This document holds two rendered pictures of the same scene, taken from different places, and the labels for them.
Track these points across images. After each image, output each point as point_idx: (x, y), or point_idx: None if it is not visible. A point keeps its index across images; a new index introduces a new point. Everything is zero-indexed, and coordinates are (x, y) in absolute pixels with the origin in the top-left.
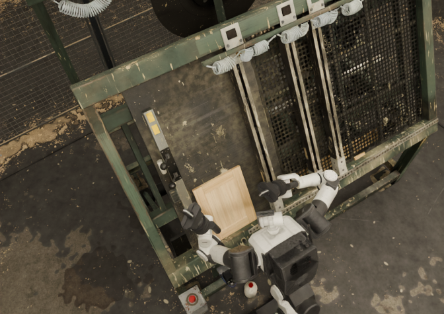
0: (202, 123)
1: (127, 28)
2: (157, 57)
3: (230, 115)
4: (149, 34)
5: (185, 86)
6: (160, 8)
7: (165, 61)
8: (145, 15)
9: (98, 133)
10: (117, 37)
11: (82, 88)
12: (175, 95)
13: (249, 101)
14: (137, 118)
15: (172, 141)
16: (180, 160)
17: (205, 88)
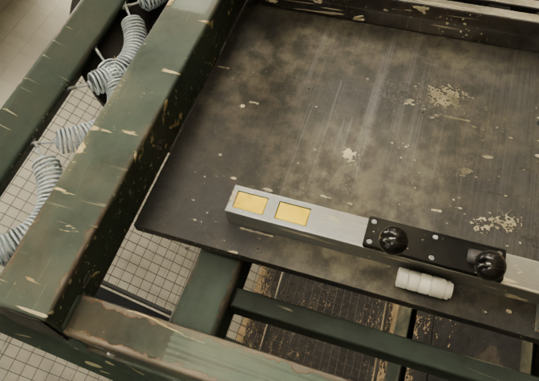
0: (385, 119)
1: (318, 345)
2: (124, 83)
3: (419, 56)
4: (342, 317)
5: (265, 102)
6: (175, 140)
7: (147, 74)
8: (321, 310)
9: (157, 350)
10: (318, 366)
11: (9, 274)
12: (264, 131)
13: None
14: (235, 244)
15: (374, 210)
16: (447, 229)
17: (308, 69)
